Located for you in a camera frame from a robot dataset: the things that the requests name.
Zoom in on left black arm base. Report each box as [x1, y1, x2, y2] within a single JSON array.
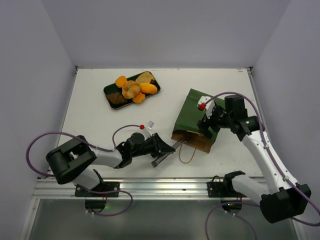
[[74, 181, 120, 198]]

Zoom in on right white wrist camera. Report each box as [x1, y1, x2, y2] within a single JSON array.
[[197, 96, 216, 119]]

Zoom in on aluminium rail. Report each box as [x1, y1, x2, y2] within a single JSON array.
[[32, 177, 211, 200]]

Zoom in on long orange fake bread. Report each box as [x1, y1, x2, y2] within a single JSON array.
[[115, 76, 146, 104]]

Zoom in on pale twisted fake bread roll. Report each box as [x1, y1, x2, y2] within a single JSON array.
[[122, 80, 140, 100]]

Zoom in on dark brown fake croissant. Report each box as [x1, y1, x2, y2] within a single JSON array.
[[106, 92, 128, 105]]

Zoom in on dark green tray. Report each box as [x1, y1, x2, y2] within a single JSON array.
[[103, 71, 161, 110]]

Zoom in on green brown paper bag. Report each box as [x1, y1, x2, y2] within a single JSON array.
[[171, 88, 218, 154]]

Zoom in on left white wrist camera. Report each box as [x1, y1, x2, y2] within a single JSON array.
[[142, 121, 155, 138]]

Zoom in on brown sliced fake bread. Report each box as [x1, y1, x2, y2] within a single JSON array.
[[135, 71, 155, 84]]

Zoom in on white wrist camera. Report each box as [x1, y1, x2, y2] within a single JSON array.
[[197, 96, 216, 119], [142, 121, 155, 138]]

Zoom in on metal tongs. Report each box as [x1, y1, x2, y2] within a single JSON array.
[[151, 140, 184, 168]]

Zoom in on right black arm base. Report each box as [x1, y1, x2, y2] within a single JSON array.
[[206, 171, 243, 198]]

